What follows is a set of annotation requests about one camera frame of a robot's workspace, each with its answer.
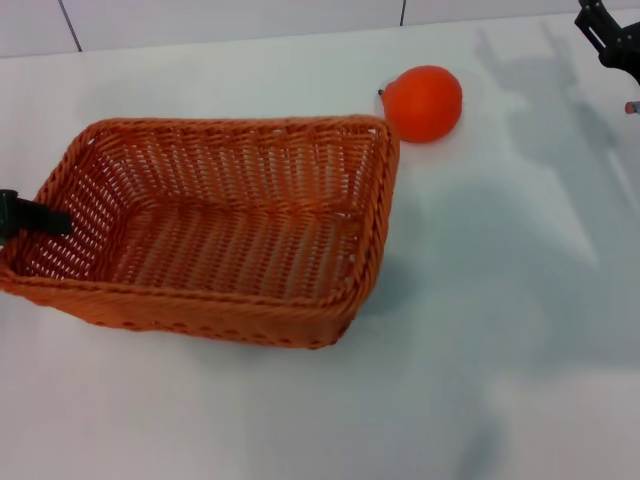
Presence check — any orange round fruit with stem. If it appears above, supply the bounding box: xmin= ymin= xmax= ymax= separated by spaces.
xmin=377 ymin=64 xmax=464 ymax=145

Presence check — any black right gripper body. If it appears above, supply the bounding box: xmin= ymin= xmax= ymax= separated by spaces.
xmin=598 ymin=27 xmax=640 ymax=84

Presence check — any orange woven rectangular basket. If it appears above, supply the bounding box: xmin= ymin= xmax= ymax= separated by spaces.
xmin=0 ymin=113 xmax=403 ymax=351

